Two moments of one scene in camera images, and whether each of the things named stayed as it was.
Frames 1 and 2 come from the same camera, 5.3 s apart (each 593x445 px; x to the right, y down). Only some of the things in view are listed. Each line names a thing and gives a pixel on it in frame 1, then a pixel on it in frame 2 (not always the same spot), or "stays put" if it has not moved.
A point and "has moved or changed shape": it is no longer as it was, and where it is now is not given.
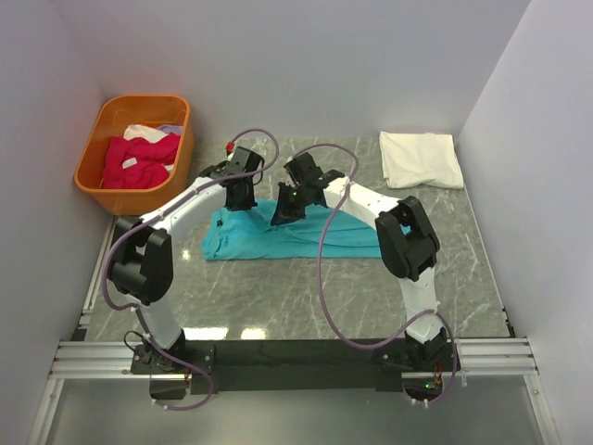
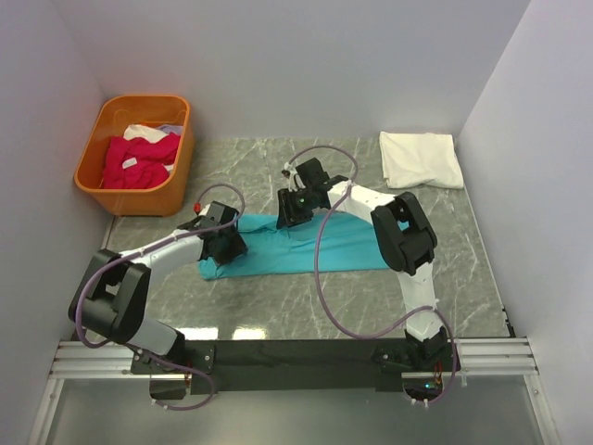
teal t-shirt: [246, 235] has moved or changed shape
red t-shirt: [138, 163] stays put
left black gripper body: [248, 199] to [232, 246]
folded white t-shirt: [410, 158] stays put
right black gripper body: [293, 202] stays put
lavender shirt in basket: [168, 128] stays put
